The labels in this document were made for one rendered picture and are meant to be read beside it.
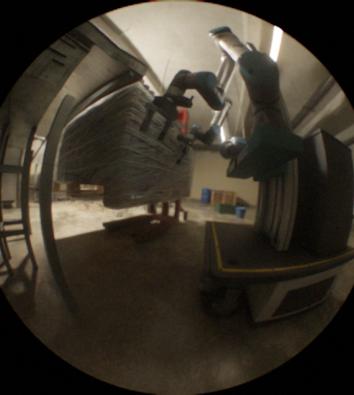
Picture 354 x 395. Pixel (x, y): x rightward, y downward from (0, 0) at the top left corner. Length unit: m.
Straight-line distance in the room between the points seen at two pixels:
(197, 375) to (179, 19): 4.89
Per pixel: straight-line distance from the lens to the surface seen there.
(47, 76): 0.52
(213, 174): 9.54
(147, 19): 4.50
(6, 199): 3.13
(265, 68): 0.41
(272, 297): 0.48
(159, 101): 0.49
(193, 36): 4.53
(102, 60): 0.72
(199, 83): 0.50
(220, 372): 0.55
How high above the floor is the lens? 0.51
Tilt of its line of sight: 2 degrees down
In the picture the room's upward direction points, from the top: 5 degrees clockwise
